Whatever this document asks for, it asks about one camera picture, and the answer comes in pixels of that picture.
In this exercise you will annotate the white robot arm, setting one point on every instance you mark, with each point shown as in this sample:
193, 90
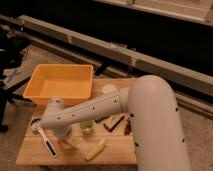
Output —
155, 121

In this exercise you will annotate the green cup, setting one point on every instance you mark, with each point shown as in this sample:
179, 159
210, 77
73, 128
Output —
86, 127

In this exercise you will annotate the yellow plastic bin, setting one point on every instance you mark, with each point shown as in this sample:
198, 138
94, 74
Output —
70, 82

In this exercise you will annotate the brown sponge block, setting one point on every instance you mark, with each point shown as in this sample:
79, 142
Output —
113, 121

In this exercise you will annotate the brown chocolate bar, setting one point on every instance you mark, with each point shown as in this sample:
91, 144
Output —
127, 129

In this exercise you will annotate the wooden table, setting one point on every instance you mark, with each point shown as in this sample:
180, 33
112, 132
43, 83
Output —
119, 148

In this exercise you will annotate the yellow banana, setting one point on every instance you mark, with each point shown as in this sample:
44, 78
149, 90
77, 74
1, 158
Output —
95, 150

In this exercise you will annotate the white dish brush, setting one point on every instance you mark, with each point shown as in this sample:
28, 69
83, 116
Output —
36, 127

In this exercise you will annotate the black tripod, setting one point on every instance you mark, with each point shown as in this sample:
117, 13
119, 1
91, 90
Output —
11, 56

